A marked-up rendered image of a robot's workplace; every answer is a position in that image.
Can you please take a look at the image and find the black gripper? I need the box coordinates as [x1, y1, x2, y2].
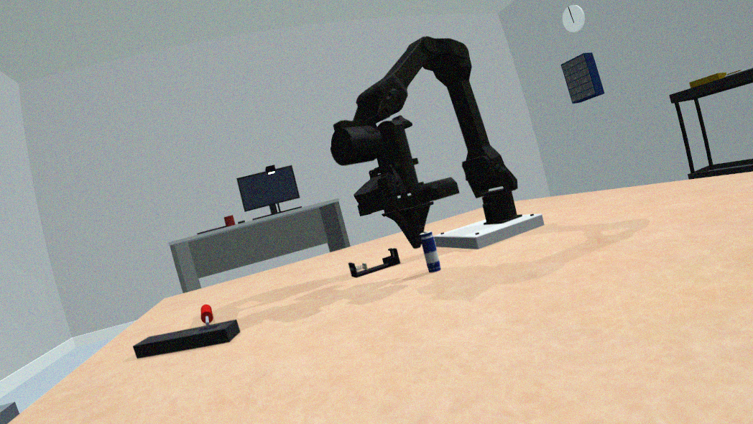
[358, 153, 459, 249]

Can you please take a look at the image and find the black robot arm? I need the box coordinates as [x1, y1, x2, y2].
[331, 37, 522, 225]

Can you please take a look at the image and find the blue and white battery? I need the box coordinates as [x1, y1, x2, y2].
[420, 231, 441, 273]

